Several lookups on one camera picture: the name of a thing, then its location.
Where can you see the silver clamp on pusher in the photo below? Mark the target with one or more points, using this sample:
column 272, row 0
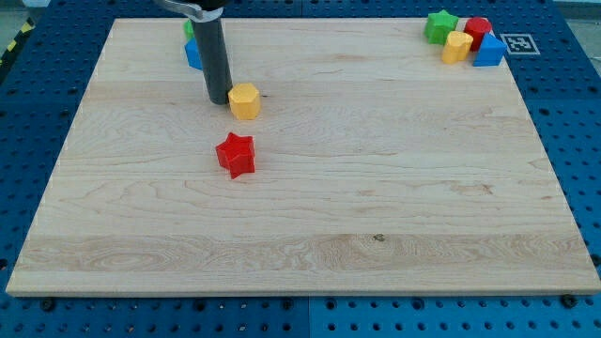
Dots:
column 191, row 10

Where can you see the yellow heart block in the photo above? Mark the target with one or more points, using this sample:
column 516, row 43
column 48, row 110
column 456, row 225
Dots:
column 457, row 47

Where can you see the blue cube block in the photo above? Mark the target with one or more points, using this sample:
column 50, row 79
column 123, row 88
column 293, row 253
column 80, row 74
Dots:
column 193, row 55

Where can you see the red cylinder block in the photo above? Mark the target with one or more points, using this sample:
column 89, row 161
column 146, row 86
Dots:
column 477, row 27

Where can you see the green block behind pusher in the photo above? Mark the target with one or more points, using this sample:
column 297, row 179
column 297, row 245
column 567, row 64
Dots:
column 188, row 30

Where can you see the blue triangle block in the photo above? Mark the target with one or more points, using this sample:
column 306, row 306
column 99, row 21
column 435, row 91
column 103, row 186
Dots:
column 491, row 52

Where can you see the green star block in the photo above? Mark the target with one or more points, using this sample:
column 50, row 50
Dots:
column 439, row 25

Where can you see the yellow hexagon block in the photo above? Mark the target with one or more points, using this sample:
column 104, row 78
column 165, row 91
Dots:
column 244, row 100

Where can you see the light wooden board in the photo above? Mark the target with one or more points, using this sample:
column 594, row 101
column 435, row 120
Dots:
column 379, row 170

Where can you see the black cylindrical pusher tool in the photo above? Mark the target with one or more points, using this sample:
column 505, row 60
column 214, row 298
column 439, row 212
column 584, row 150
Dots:
column 213, row 54

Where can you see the white fiducial marker tag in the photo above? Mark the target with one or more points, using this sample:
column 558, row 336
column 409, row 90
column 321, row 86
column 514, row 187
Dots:
column 520, row 44

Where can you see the red star block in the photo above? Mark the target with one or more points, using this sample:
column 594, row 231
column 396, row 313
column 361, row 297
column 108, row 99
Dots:
column 236, row 154

